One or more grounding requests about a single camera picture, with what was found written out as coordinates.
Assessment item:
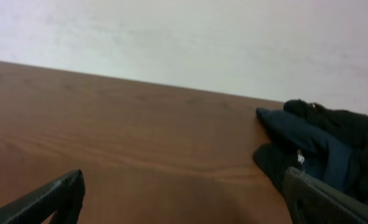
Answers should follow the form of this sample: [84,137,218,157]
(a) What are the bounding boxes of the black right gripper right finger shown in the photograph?
[282,167,368,224]

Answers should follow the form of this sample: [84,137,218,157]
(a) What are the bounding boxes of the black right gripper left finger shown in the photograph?
[0,169,85,224]

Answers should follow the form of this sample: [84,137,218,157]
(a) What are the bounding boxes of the dark navy clothes pile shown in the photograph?
[253,100,368,205]

